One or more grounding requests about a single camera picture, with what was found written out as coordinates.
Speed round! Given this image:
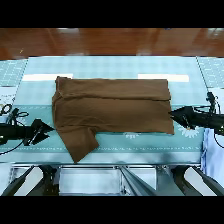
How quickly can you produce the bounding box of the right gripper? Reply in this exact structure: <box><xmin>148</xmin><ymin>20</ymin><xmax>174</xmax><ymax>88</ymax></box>
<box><xmin>190</xmin><ymin>111</ymin><xmax>212</xmax><ymax>130</ymax></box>

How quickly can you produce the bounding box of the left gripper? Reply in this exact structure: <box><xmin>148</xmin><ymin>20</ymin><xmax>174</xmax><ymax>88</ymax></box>
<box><xmin>19</xmin><ymin>118</ymin><xmax>56</xmax><ymax>147</ymax></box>

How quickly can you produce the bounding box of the brown T-shirt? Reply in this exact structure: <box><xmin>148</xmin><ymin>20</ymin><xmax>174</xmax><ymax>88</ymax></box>
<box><xmin>51</xmin><ymin>75</ymin><xmax>176</xmax><ymax>165</ymax></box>

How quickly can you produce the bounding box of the light blue garment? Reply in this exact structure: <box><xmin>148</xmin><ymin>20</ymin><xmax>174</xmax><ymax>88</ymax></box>
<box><xmin>199</xmin><ymin>127</ymin><xmax>224</xmax><ymax>188</ymax></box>

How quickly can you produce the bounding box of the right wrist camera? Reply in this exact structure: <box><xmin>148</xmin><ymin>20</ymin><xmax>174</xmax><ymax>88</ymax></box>
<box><xmin>205</xmin><ymin>91</ymin><xmax>219</xmax><ymax>113</ymax></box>

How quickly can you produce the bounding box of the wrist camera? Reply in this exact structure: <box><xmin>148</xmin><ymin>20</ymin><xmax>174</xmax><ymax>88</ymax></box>
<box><xmin>7</xmin><ymin>107</ymin><xmax>22</xmax><ymax>127</ymax></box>
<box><xmin>205</xmin><ymin>91</ymin><xmax>219</xmax><ymax>113</ymax></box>

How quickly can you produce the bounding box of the black cable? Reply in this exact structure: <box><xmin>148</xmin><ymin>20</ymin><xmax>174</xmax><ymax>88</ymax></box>
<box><xmin>0</xmin><ymin>137</ymin><xmax>28</xmax><ymax>156</ymax></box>
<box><xmin>213</xmin><ymin>131</ymin><xmax>224</xmax><ymax>149</ymax></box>

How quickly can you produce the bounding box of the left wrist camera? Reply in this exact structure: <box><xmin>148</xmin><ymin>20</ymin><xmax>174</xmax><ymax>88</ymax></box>
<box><xmin>7</xmin><ymin>107</ymin><xmax>22</xmax><ymax>127</ymax></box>

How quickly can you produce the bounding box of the silver frame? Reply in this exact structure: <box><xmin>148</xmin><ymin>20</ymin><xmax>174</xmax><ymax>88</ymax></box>
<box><xmin>0</xmin><ymin>162</ymin><xmax>224</xmax><ymax>197</ymax></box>

